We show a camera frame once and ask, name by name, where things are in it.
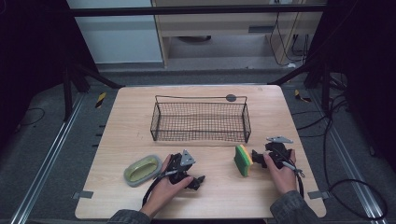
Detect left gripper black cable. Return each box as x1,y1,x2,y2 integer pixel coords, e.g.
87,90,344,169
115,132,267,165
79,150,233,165
141,169,179,208

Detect person's right hand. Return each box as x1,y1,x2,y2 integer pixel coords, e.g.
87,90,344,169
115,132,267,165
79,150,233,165
262,148,299,197

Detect dark curtain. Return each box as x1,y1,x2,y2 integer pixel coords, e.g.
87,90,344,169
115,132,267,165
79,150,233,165
307,0,396,174
0,0,98,150

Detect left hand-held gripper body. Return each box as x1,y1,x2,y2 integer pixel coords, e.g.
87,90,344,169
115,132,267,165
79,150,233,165
166,149,197,185

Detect black wire mesh basket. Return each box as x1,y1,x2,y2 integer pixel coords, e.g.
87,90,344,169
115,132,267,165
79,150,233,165
149,94,252,145

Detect black horizontal bar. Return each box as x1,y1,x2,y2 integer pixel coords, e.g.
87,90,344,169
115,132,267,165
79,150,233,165
69,4,329,18

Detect black metal stand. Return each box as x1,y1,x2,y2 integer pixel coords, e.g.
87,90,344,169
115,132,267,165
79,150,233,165
61,60,126,123
268,55,332,114

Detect thin black floor cable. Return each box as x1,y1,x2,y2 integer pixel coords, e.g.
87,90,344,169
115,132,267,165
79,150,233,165
18,106,47,128

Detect person's left hand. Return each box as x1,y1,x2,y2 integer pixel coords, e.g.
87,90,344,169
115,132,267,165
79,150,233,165
139,154,195,218

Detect aluminium floor rail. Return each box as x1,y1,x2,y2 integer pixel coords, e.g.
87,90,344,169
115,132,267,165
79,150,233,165
310,89,390,224
9,92,86,224

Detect green and yellow sponge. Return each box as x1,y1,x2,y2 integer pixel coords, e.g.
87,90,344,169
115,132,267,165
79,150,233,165
233,144,254,178

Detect white cabinet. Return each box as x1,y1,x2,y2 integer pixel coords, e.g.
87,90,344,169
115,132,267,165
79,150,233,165
66,0,164,65

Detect green soap dish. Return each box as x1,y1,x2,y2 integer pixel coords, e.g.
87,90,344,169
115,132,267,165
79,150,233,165
123,154,163,189

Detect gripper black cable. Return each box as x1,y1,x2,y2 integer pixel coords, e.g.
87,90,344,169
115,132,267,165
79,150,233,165
141,169,179,208
281,160,305,199

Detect yellow and black tape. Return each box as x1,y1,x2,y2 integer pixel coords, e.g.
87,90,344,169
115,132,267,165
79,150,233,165
293,89,313,104
94,91,107,109

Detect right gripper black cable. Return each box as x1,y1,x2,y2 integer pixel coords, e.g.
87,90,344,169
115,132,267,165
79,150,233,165
281,160,305,199

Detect grey table bracket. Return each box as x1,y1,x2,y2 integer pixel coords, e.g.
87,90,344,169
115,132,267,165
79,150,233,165
71,189,94,201
306,189,332,201

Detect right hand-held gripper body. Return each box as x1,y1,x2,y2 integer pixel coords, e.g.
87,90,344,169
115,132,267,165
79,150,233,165
263,135,295,171

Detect black floor cable loop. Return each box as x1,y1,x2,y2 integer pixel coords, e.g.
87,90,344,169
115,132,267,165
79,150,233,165
291,91,389,221

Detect black hanging desk cables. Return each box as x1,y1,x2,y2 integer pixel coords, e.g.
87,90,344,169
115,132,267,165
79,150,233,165
268,11,310,68

